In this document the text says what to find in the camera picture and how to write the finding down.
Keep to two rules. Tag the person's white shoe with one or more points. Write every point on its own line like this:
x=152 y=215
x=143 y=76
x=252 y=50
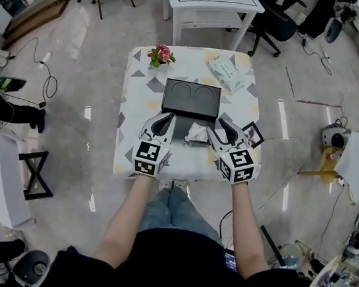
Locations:
x=165 y=185
x=181 y=188

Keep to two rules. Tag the pink potted flower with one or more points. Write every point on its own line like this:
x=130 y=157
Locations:
x=161 y=55

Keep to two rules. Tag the black frame chair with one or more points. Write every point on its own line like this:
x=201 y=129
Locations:
x=272 y=244

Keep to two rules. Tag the yellow wooden stool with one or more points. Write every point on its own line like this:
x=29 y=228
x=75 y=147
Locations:
x=327 y=170

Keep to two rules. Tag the round white side table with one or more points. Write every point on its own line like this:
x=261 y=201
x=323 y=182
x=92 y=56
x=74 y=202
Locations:
x=324 y=272

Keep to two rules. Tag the white rounded floor device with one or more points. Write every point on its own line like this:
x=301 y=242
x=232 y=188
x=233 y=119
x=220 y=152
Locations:
x=333 y=29

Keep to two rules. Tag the black crossed desk leg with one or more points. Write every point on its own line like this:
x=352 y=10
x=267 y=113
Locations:
x=36 y=175

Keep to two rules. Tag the person's right forearm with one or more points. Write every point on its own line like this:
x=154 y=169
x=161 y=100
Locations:
x=246 y=231

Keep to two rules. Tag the person's left white shoe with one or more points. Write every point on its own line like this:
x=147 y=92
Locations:
x=165 y=185

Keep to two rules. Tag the wooden step platform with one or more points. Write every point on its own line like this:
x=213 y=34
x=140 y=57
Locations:
x=38 y=17

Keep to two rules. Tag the person's right white shoe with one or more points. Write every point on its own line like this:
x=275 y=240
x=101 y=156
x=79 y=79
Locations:
x=181 y=188

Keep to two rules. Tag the person's black shirt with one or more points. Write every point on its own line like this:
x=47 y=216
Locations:
x=182 y=270

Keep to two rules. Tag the black office chair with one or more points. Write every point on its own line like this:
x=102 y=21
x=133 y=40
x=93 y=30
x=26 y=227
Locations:
x=275 y=20

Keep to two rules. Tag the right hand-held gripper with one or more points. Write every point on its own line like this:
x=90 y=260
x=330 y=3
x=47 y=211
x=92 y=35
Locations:
x=238 y=167

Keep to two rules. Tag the green white tissue packet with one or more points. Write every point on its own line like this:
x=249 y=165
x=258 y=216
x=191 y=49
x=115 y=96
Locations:
x=226 y=73

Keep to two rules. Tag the white round speaker device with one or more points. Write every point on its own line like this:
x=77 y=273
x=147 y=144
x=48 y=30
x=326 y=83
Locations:
x=336 y=138

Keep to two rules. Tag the white tissue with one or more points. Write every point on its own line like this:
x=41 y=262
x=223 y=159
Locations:
x=196 y=132

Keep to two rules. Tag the grey rounded floor device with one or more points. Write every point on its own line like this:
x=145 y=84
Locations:
x=32 y=267

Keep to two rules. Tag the patterned triangle tablecloth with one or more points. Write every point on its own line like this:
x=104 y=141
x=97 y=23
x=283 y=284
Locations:
x=139 y=105

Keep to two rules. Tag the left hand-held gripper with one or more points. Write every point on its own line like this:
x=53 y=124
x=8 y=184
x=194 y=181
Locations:
x=149 y=157

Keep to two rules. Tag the person's left forearm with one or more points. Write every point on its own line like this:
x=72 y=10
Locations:
x=123 y=222

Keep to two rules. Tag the white side desk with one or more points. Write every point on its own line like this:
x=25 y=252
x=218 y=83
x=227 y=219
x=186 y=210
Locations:
x=0 y=181

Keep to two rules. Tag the person's blue jeans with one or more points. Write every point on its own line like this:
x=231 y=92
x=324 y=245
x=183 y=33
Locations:
x=177 y=214

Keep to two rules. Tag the black picture frame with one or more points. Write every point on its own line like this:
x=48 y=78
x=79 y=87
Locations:
x=254 y=134

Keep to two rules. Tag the black box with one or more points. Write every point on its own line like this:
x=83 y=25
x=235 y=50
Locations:
x=190 y=105

